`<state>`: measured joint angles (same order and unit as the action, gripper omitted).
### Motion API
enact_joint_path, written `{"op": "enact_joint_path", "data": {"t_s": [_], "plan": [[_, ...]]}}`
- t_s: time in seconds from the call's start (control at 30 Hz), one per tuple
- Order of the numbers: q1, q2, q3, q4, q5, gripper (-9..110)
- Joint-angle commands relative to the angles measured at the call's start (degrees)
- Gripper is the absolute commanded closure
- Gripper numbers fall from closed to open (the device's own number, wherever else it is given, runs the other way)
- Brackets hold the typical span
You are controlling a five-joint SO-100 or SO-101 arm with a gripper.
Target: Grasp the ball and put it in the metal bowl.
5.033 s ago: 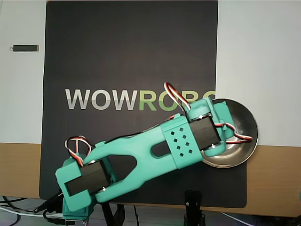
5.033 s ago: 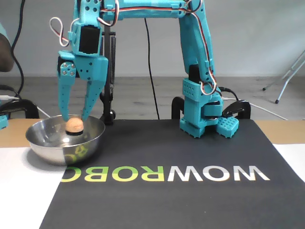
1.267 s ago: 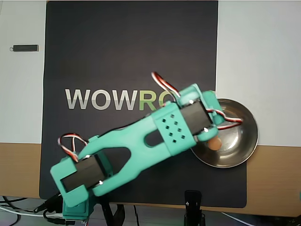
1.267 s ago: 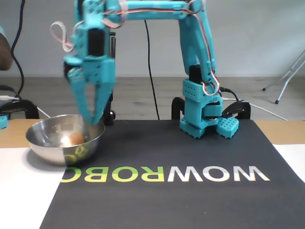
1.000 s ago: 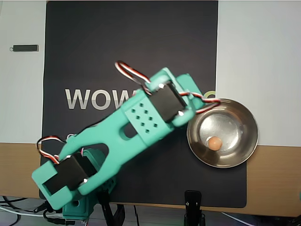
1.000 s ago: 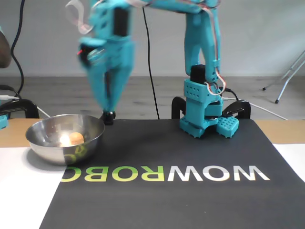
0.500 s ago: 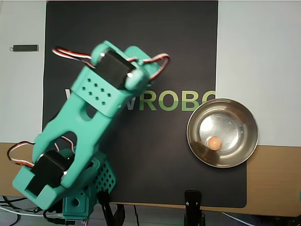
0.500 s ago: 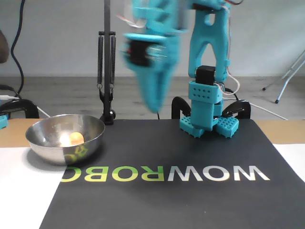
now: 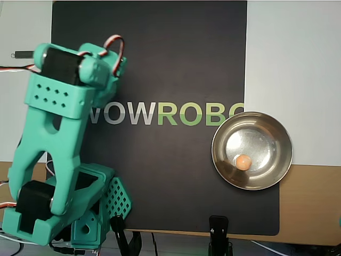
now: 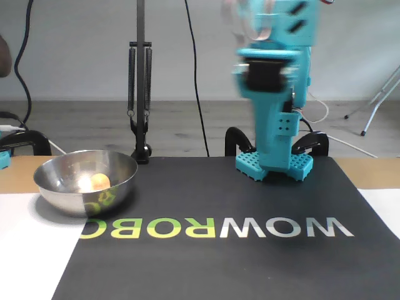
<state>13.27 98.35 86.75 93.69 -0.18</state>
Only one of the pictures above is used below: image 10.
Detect teal gripper with servo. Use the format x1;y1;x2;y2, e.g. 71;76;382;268
231;46;306;158

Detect wooden ball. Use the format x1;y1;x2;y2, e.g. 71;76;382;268
89;173;111;191

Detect metal bowl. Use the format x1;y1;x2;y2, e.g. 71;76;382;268
33;149;139;219

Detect black C-clamp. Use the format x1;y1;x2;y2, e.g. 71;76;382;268
293;131;329;157
225;126;256;157
0;130;53;156

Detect white metal stand legs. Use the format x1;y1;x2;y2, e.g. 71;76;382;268
343;65;400;137

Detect white paper sheet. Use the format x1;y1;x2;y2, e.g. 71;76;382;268
0;192;90;300
357;187;400;241

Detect black mat with WOWROBO print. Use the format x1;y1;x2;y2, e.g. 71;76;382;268
51;156;400;300

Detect teal printed part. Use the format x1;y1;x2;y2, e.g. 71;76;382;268
0;149;12;171

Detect dark brown rounded object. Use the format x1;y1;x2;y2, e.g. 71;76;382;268
0;32;13;78

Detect thin black cable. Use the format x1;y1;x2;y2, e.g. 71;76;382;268
184;0;210;158

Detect red white black servo wire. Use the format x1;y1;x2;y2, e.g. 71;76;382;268
221;0;273;41

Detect dark blue cable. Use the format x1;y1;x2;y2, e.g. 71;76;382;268
14;0;34;132

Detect black plug cable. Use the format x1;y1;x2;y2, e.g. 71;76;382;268
0;111;26;126

